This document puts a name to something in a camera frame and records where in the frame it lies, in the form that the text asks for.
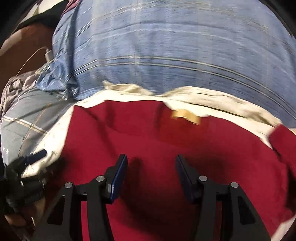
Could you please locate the grey striped star bedsheet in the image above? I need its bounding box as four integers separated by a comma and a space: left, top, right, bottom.
1, 89, 76, 166

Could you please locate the white charger with cable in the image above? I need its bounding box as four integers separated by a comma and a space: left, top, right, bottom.
16, 46, 54, 76

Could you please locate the tan garment label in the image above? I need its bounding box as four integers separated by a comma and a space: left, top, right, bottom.
171, 109, 201, 125

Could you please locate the person's left hand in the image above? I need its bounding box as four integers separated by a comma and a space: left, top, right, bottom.
3, 201, 37, 240

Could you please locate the red knit garment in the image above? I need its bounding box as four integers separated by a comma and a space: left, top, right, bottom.
61, 100, 295, 240

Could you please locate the grey crumpled cloth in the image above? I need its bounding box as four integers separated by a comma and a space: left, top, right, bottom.
1, 71, 40, 118

